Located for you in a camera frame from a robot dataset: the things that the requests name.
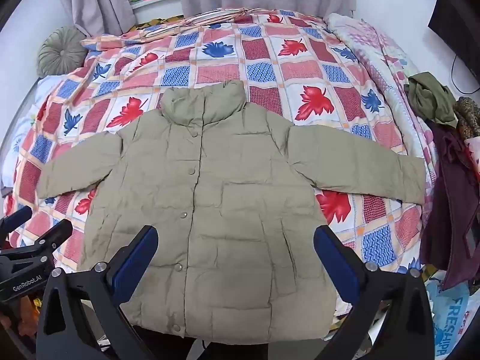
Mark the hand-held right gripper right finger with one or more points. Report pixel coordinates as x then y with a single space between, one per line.
333 257

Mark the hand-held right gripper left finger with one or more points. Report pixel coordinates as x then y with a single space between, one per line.
138 257

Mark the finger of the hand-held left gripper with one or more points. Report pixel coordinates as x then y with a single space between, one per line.
17 219
45 238

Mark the beige puffer jacket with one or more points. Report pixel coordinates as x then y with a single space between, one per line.
232 202

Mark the orange cloth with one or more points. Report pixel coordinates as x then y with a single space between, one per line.
28 318

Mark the maroon garment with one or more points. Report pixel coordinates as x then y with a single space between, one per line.
446 202

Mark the blue plastic bag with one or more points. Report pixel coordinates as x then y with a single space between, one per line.
452 315

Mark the round green pleated cushion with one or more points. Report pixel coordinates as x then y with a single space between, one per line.
62 52

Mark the olive green garment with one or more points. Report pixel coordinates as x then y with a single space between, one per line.
431 99

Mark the leopard print cloth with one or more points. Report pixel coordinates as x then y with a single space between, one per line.
468 118

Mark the leaf-print patchwork bed cover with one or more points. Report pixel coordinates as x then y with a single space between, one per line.
262 71

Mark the pink floral quilt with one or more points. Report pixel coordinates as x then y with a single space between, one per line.
367 48

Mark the striped cloth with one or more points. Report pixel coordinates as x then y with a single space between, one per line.
210 18

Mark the black box on floor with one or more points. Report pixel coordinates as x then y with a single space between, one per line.
459 26

